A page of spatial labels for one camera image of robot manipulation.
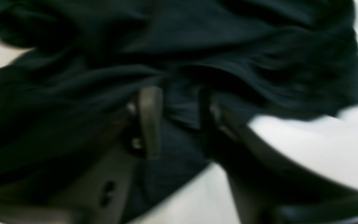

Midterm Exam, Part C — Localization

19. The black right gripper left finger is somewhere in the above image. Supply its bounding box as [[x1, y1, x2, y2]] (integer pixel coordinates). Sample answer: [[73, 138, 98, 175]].
[[0, 86, 163, 224]]

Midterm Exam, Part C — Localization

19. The black t-shirt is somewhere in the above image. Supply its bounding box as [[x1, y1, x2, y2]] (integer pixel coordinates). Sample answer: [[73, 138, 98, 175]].
[[0, 0, 358, 224]]

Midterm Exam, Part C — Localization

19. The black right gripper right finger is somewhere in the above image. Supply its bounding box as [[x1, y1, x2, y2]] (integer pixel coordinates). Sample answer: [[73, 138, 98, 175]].
[[199, 88, 358, 224]]

